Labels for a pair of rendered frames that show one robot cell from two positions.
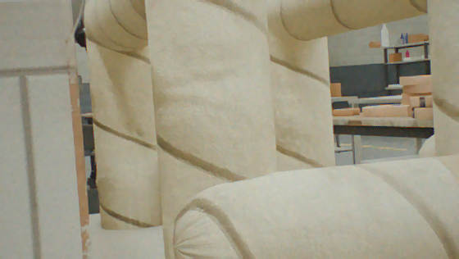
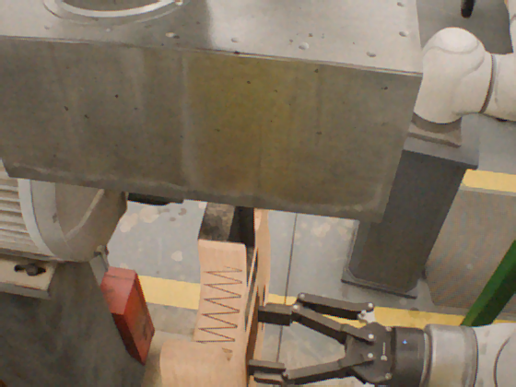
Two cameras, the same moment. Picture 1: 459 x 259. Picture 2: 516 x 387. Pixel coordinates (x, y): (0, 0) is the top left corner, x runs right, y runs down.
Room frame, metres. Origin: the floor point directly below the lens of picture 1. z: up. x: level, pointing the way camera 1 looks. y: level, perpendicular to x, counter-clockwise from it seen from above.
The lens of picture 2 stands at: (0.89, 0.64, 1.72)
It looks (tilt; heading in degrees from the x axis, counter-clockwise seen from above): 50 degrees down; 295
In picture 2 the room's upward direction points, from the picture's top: 2 degrees clockwise
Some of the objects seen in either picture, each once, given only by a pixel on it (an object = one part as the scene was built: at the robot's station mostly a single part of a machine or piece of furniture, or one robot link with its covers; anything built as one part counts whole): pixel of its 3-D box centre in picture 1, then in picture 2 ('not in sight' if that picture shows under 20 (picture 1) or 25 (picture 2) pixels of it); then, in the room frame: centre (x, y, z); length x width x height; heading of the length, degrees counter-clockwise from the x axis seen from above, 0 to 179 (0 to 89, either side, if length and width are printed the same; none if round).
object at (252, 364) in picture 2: not in sight; (253, 368); (1.00, 0.41, 1.09); 0.07 x 0.01 x 0.03; 19
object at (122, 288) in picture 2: not in sight; (92, 307); (1.52, 0.24, 0.49); 0.25 x 0.12 x 0.37; 18
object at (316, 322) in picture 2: not in sight; (331, 328); (0.94, 0.32, 1.08); 0.11 x 0.01 x 0.04; 177
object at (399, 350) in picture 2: not in sight; (382, 355); (0.87, 0.33, 1.09); 0.09 x 0.08 x 0.07; 18
